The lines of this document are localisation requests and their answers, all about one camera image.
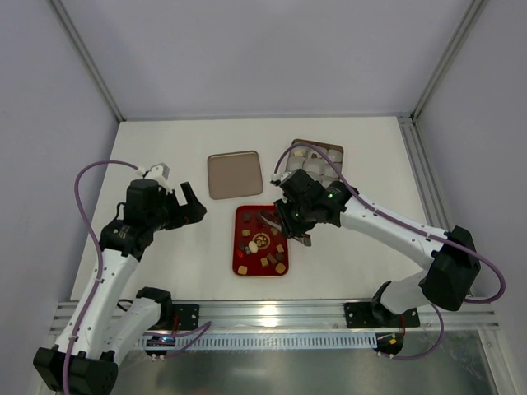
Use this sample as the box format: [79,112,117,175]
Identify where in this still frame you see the metal serving tongs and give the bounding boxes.
[259,210,312,247]

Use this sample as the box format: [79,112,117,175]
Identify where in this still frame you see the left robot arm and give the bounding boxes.
[33,179,207,394]

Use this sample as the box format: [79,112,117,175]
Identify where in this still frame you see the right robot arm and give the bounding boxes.
[271,169,481,325]

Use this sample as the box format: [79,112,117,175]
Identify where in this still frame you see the golden round chocolate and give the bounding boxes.
[275,263,287,274]

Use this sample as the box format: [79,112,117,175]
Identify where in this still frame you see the white round chocolate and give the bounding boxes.
[248,241,259,253]

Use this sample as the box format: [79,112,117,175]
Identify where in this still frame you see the beige tin box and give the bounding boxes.
[286,139,344,188]

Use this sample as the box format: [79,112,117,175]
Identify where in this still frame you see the red rectangular tray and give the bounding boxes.
[231,205,290,278]

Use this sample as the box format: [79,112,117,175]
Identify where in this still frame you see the beige tin lid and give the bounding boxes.
[207,151,264,200]

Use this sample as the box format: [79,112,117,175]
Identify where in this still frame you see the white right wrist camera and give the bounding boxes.
[270,171,291,186]

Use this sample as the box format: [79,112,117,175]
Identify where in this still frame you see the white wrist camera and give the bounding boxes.
[135,163,173,193]
[270,171,291,186]

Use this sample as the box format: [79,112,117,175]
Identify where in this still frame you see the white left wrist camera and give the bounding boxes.
[135,163,173,193]

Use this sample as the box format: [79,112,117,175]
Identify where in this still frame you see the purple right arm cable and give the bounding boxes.
[271,142,506,363]

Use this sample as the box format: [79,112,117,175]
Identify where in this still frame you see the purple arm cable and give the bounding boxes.
[61,160,139,394]
[271,142,506,363]

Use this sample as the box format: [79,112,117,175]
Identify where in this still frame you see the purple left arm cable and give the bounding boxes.
[61,160,139,394]

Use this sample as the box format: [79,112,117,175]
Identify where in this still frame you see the aluminium frame rail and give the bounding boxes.
[49,299,499,342]

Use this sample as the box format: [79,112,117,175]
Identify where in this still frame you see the white slotted cable duct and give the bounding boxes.
[133,332,377,352]

